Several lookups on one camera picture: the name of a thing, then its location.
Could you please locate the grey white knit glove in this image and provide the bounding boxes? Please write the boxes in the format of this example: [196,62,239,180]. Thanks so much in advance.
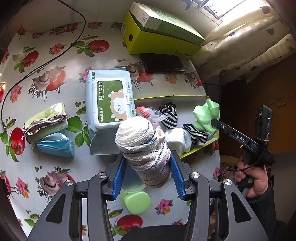
[152,123,166,143]

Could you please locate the white green flat box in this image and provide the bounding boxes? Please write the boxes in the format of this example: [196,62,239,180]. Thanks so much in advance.
[129,2,204,45]

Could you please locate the yellow-green shoebox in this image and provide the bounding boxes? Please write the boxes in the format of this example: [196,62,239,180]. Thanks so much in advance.
[121,12,202,59]

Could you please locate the folded light blue cloth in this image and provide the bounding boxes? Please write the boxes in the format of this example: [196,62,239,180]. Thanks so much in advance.
[37,133,74,157]

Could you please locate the yellow-green box lid tray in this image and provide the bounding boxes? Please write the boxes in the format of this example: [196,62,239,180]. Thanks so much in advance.
[134,94,220,159]

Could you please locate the green microfiber cloth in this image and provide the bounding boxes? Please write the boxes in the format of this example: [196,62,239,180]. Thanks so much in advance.
[193,98,220,135]

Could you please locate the clear plastic wrapper red print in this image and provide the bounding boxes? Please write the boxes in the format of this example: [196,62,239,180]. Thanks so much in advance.
[136,106,168,124]

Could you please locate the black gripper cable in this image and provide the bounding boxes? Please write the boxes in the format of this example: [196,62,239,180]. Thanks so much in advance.
[222,138,269,181]

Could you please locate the baby wipes pack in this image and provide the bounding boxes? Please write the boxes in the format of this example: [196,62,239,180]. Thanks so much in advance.
[85,68,136,156]

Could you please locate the black white striped sock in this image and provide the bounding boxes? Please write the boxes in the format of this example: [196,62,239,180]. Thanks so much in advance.
[183,123,209,145]
[159,102,178,129]

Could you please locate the black binder clip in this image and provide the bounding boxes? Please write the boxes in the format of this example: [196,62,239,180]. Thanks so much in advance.
[1,179,12,196]

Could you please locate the cream striped towel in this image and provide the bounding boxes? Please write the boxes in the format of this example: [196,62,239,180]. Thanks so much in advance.
[115,116,171,188]

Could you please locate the person's right hand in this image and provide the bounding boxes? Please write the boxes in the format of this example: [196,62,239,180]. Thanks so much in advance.
[235,166,268,198]

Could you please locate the folded green patterned cloths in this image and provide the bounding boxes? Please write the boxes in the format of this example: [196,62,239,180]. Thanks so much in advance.
[23,102,69,144]

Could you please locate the round plastic container lid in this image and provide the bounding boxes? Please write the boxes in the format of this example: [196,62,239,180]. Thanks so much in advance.
[121,163,146,193]

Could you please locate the dotted white curtain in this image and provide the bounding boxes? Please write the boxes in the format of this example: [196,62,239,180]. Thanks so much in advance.
[191,4,295,84]

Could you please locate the black phone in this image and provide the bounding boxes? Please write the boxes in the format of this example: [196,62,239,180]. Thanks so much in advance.
[139,53,185,73]

